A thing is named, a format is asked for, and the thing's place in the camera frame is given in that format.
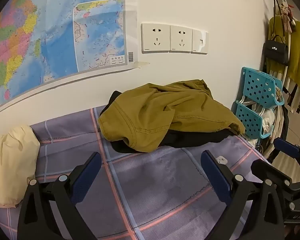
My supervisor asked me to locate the white wall socket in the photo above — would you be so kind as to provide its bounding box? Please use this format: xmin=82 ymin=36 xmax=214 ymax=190
xmin=141 ymin=23 xmax=171 ymax=54
xmin=169 ymin=25 xmax=193 ymax=53

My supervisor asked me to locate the beige cloth bundle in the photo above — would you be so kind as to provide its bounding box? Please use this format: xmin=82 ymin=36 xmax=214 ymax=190
xmin=250 ymin=86 xmax=290 ymax=143

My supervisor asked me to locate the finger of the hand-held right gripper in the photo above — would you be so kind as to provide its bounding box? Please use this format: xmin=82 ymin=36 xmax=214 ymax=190
xmin=251 ymin=158 xmax=293 ymax=188
xmin=273 ymin=137 xmax=300 ymax=161

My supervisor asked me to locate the striped hanging cloth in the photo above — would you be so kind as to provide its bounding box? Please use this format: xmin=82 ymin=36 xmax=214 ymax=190
xmin=281 ymin=77 xmax=300 ymax=113

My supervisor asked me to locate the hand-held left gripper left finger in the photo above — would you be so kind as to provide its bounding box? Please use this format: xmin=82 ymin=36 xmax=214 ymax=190
xmin=17 ymin=151 xmax=102 ymax=240

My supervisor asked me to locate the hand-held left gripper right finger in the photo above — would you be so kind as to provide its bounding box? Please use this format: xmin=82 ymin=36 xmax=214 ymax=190
xmin=200 ymin=150 xmax=285 ymax=240

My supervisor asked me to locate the black garment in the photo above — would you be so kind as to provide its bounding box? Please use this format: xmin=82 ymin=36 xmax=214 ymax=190
xmin=100 ymin=90 xmax=237 ymax=153

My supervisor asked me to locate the olive green jacket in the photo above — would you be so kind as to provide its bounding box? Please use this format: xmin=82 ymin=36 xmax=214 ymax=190
xmin=98 ymin=79 xmax=246 ymax=153

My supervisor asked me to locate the plush rabbit toy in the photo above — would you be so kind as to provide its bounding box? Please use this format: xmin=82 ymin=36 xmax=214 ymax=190
xmin=275 ymin=0 xmax=297 ymax=33

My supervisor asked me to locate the blue perforated plastic basket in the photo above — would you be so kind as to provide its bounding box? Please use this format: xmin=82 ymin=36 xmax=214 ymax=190
xmin=231 ymin=101 xmax=272 ymax=139
xmin=241 ymin=67 xmax=285 ymax=109

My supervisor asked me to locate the cream puffy cloth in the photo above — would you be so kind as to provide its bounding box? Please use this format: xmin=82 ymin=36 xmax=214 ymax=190
xmin=0 ymin=124 xmax=41 ymax=208

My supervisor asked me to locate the purple plaid bed sheet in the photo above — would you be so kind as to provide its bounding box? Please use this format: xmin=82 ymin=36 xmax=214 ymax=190
xmin=0 ymin=106 xmax=273 ymax=240

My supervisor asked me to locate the black handbag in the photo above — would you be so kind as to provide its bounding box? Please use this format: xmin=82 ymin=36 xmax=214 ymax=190
xmin=262 ymin=34 xmax=290 ymax=66

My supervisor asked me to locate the colourful wall map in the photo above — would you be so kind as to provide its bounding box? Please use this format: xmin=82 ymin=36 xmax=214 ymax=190
xmin=0 ymin=0 xmax=138 ymax=115

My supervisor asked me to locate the white wall switch plate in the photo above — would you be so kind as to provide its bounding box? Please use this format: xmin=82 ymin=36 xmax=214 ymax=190
xmin=191 ymin=29 xmax=209 ymax=55

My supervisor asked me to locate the yellow-green hanging sweater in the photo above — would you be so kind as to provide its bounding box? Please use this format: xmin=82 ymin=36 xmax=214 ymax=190
xmin=267 ymin=16 xmax=300 ymax=107

